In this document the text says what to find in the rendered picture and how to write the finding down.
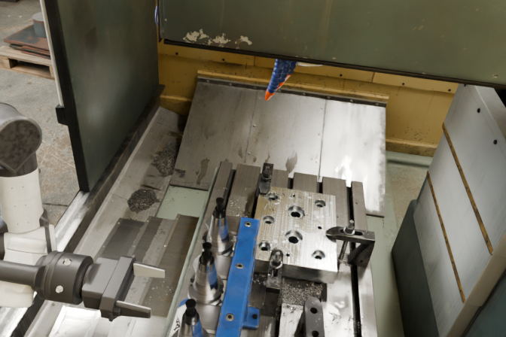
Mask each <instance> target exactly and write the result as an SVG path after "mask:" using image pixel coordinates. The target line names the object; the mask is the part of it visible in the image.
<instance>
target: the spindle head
mask: <svg viewBox="0 0 506 337"><path fill-rule="evenodd" d="M159 15H160V37H161V38H163V39H164V41H163V43H164V44H169V45H175V46H181V47H192V48H197V49H204V50H214V51H220V52H226V53H237V54H242V55H249V56H259V57H265V58H271V59H282V60H288V61H294V62H305V63H310V64H316V65H327V66H333V67H339V68H350V69H355V70H362V71H372V72H378V73H384V74H395V75H400V76H407V77H417V78H423V79H429V80H440V81H446V82H452V83H463V84H468V85H475V86H480V87H491V88H496V89H503V90H506V0H159Z"/></svg>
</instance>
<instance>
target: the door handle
mask: <svg viewBox="0 0 506 337"><path fill-rule="evenodd" d="M40 3H41V9H42V13H43V18H44V25H45V29H46V33H47V41H48V45H49V49H50V57H51V61H52V65H53V72H54V77H55V81H56V88H57V92H58V96H59V104H58V105H57V106H56V107H55V110H56V117H57V121H58V123H60V124H63V125H65V126H68V125H67V120H66V113H65V108H64V104H63V100H62V93H61V89H60V84H59V77H58V72H57V68H56V60H55V56H54V52H53V45H52V40H51V36H50V28H49V24H48V20H47V12H46V8H45V3H44V0H40Z"/></svg>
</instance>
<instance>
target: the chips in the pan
mask: <svg viewBox="0 0 506 337"><path fill-rule="evenodd" d="M177 126H178V127H177V128H178V130H179V131H180V132H184V130H185V127H186V123H182V124H180V125H177ZM165 145H166V146H165V147H163V150H162V152H160V155H157V156H155V157H154V156H153V158H154V161H153V162H152V163H151V166H153V167H155V168H156V169H157V170H158V171H159V173H160V174H159V175H158V176H159V177H160V176H161V177H163V178H165V177H168V176H169V175H172V174H174V173H176V174H177V175H180V176H179V178H183V177H184V175H185V174H186V173H185V172H186V170H184V169H178V168H175V163H176V160H177V156H178V152H179V148H180V146H181V142H179V143H177V142H169V143H166V144H165ZM174 168H175V169H174ZM173 170H174V172H172V171H173ZM133 192H134V191H133ZM155 194H156V193H155V192H153V188H152V190H149V189H146V188H144V189H140V190H135V192H134V193H133V194H132V195H131V198H130V199H128V201H126V202H127V204H128V206H129V209H130V210H131V211H133V212H136V213H138V214H140V213H139V212H140V211H144V210H147V209H149V208H150V207H151V206H152V205H153V204H154V203H155V202H156V201H155V199H157V195H155Z"/></svg>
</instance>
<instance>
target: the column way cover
mask: <svg viewBox="0 0 506 337"><path fill-rule="evenodd" d="M442 128H443V131H444V132H443V134H442V136H441V138H440V141H439V144H438V146H437V149H436V151H435V153H434V157H433V159H432V161H431V165H430V166H429V169H428V171H427V173H426V174H427V178H428V180H427V181H426V184H425V187H424V189H423V191H422V195H421V196H420V199H419V202H418V204H417V206H416V210H415V211H414V214H413V219H414V223H415V226H416V233H417V236H418V240H419V246H420V250H421V254H422V260H423V264H424V268H425V274H426V277H427V282H428V287H429V291H430V294H431V301H432V305H433V309H434V315H435V320H436V323H437V329H438V333H439V337H461V335H462V333H463V332H464V331H465V329H466V327H467V326H468V324H469V323H470V321H471V319H472V317H473V316H474V314H475V313H476V311H477V309H478V308H479V307H480V306H482V305H483V303H484V302H485V301H486V298H487V297H488V295H489V294H490V292H491V291H492V289H493V287H494V286H495V284H496V283H497V281H498V279H499V278H500V277H501V274H502V273H503V271H504V270H505V268H506V107H505V106H504V104H503V102H502V101H501V99H500V98H499V96H498V94H497V93H496V91H495V90H494V88H491V87H480V86H475V85H468V84H463V83H459V85H458V87H457V90H456V93H455V95H454V97H453V100H452V103H451V105H450V108H449V110H448V113H447V116H446V118H445V121H444V122H443V125H442Z"/></svg>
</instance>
